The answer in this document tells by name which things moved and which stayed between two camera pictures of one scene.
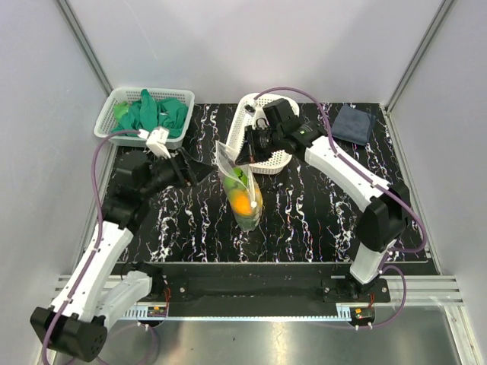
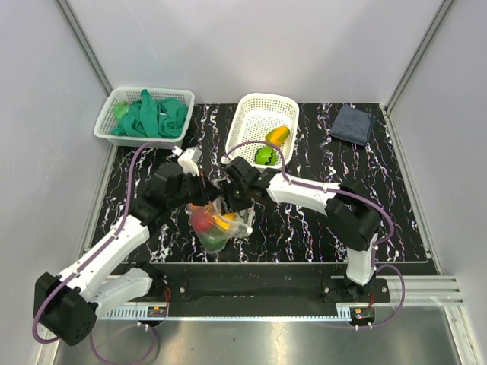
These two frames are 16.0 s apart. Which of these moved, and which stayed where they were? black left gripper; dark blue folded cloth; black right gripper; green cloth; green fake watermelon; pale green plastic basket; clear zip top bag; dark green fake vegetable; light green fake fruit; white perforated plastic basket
Moved: clear zip top bag; dark green fake vegetable; black right gripper; green fake watermelon; black left gripper
Stayed: light green fake fruit; dark blue folded cloth; green cloth; pale green plastic basket; white perforated plastic basket
